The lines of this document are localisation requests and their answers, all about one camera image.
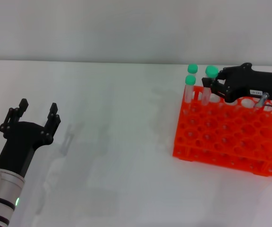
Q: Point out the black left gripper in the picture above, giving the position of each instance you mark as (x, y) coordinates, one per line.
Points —
(20, 144)

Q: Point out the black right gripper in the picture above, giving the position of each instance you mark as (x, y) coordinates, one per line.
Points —
(249, 81)

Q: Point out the green-capped clear test tube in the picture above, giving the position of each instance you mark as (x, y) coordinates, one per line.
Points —
(190, 80)
(192, 68)
(211, 71)

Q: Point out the orange plastic test tube rack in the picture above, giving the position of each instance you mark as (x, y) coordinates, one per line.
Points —
(225, 137)

